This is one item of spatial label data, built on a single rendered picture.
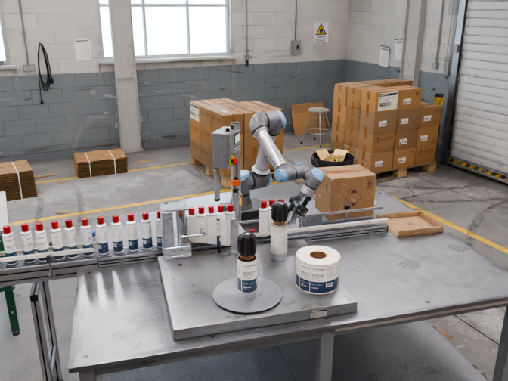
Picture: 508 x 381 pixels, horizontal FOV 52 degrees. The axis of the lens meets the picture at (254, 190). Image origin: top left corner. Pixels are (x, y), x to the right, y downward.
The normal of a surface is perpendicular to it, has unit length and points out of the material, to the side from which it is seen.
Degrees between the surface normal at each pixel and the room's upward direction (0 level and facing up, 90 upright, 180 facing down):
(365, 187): 90
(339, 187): 90
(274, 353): 1
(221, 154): 90
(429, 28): 90
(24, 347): 0
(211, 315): 0
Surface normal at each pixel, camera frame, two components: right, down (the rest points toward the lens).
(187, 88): 0.43, 0.30
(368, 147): -0.87, 0.17
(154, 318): 0.00, -0.94
